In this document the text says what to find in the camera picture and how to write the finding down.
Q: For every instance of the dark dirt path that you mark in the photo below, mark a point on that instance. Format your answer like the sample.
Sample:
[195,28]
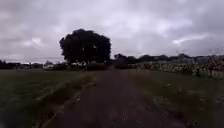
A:
[113,103]

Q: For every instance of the pale stone wall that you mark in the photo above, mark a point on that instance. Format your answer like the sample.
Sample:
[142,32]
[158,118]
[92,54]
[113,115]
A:
[186,69]

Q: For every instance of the grass field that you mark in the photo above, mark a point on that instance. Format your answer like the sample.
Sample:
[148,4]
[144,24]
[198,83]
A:
[30,90]
[186,96]

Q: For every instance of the low dark bushes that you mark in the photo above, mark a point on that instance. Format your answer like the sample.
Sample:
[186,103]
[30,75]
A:
[83,66]

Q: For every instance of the large dark tree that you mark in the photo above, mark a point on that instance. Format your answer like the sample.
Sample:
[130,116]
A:
[85,45]

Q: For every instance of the row of distant trees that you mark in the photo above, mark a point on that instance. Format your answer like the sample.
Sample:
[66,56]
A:
[150,58]

